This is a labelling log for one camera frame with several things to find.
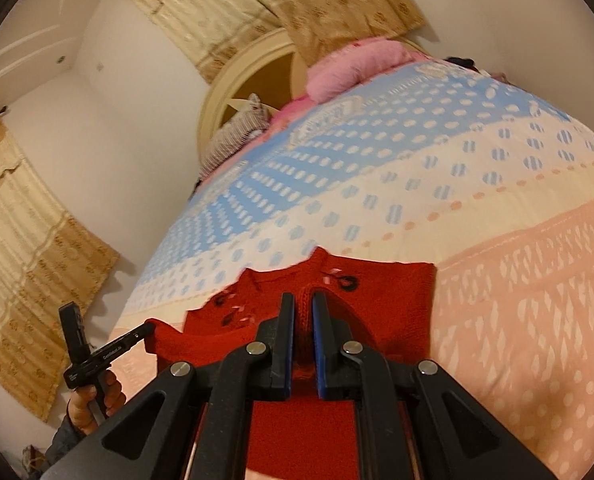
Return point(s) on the polka dot bed cover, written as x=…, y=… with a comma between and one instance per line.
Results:
x=477, y=185

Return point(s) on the beige floral side curtain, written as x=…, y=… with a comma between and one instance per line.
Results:
x=32, y=260

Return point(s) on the cream wooden headboard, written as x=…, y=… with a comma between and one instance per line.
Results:
x=257, y=60

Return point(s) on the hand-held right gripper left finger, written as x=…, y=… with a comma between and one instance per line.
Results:
x=283, y=345

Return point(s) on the striped pillow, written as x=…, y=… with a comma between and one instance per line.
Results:
x=232, y=135

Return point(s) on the beige floral curtain panel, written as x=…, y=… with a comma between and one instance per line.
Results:
x=347, y=0
x=192, y=10

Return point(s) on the small dark object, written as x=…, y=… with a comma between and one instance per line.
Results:
x=462, y=62

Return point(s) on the person's left forearm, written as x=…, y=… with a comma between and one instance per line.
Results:
x=64, y=447

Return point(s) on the person's left hand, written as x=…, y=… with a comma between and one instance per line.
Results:
x=82, y=412

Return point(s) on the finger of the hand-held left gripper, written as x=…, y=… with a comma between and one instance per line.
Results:
x=73, y=332
x=124, y=342

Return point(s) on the red knitted sweater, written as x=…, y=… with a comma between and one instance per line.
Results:
x=392, y=300

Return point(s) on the pink pillow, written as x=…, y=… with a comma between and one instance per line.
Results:
x=357, y=67

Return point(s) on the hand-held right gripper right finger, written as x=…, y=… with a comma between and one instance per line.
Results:
x=317, y=350

